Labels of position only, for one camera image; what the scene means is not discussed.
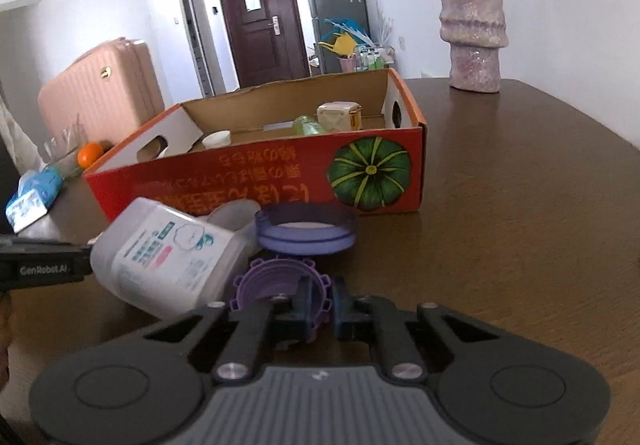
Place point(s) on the glass cup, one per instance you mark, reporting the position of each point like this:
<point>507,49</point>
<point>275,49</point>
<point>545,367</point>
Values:
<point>62,150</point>

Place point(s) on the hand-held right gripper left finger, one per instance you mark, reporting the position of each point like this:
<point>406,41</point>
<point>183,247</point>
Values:
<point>306,305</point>

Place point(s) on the red cardboard box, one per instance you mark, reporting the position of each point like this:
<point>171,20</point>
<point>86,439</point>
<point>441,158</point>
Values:
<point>280,175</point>

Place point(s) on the dark brown door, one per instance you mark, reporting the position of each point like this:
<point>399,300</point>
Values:
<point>262,35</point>

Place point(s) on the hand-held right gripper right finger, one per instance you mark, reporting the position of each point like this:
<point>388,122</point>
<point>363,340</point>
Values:
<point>341,310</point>

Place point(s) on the green bottle white cap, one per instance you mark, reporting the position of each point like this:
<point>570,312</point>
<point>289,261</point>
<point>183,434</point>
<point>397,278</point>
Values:
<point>309,125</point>

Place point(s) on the grey side doorway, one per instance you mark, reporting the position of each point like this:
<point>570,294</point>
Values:
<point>197,35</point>

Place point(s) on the white paper notice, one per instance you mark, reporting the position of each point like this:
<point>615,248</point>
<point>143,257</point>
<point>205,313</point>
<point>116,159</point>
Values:
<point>252,1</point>

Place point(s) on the orange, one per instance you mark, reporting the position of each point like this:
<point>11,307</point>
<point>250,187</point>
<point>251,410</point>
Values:
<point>90,155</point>

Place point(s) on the small beige box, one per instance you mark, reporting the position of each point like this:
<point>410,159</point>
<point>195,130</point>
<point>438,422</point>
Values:
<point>340,116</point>

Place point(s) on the small rack of bottles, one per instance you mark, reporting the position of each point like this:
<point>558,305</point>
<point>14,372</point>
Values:
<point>370,59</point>

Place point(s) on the translucent purple round container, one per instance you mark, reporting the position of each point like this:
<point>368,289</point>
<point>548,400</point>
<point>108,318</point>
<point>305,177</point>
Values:
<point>280,225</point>

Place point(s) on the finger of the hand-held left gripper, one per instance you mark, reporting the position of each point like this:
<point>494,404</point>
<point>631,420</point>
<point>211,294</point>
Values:
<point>50,247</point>

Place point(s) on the blue tissue pack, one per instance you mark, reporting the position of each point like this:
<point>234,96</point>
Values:
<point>35,197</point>

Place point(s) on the purple ridged lid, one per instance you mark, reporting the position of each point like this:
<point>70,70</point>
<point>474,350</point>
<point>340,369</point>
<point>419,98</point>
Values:
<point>250,282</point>

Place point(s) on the pink suitcase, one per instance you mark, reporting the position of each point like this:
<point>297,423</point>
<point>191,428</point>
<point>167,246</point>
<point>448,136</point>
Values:
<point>100,90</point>

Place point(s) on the blue yellow plastic items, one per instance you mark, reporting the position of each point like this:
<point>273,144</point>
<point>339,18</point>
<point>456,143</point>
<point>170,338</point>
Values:
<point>342,37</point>

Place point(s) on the pink speckled vase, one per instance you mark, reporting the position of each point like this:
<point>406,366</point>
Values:
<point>472,30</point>

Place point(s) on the white plastic bottle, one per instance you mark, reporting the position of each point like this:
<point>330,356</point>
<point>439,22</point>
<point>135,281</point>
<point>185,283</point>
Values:
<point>165,255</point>

